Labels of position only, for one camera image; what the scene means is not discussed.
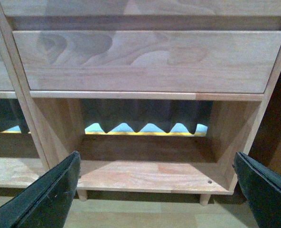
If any dark grey curtain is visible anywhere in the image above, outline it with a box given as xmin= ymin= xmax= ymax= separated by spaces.
xmin=0 ymin=99 xmax=213 ymax=134

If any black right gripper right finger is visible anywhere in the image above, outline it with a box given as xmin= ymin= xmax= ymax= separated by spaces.
xmin=234 ymin=152 xmax=281 ymax=228

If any right wooden shelf unit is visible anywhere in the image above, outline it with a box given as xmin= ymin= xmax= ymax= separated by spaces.
xmin=0 ymin=0 xmax=281 ymax=205

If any left wooden shelf unit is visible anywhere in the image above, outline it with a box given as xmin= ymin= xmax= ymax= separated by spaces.
xmin=0 ymin=6 xmax=46 ymax=188

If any wooden shelf unit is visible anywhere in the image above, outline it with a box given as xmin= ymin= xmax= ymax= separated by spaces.
xmin=0 ymin=6 xmax=46 ymax=188
xmin=0 ymin=0 xmax=281 ymax=205

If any lower right wooden drawer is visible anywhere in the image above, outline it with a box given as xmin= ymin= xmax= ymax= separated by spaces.
xmin=13 ymin=30 xmax=281 ymax=94

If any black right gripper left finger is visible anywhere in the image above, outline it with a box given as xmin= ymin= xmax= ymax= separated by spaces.
xmin=0 ymin=151 xmax=81 ymax=228

